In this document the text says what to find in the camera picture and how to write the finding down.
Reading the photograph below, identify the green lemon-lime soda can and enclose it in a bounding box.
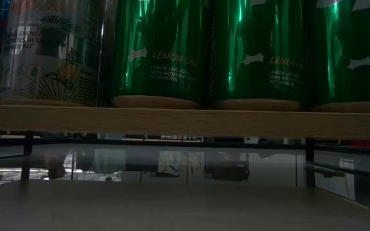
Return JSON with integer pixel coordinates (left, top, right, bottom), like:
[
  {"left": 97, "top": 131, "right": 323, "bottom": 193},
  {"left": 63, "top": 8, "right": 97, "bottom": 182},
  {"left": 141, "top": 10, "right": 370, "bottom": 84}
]
[
  {"left": 209, "top": 0, "right": 310, "bottom": 112},
  {"left": 109, "top": 0, "right": 210, "bottom": 110},
  {"left": 308, "top": 0, "right": 370, "bottom": 114}
]

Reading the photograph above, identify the wooden shelf with black frame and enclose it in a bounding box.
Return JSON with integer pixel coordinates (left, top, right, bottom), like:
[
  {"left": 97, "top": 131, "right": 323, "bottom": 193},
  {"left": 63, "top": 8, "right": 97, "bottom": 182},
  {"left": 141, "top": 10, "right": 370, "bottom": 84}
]
[{"left": 0, "top": 103, "right": 370, "bottom": 179}]

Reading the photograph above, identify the black table frame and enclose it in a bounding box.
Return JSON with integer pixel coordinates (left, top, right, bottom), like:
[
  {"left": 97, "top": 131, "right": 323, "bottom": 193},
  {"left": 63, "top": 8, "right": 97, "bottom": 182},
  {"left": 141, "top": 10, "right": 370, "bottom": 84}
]
[{"left": 0, "top": 137, "right": 370, "bottom": 152}]

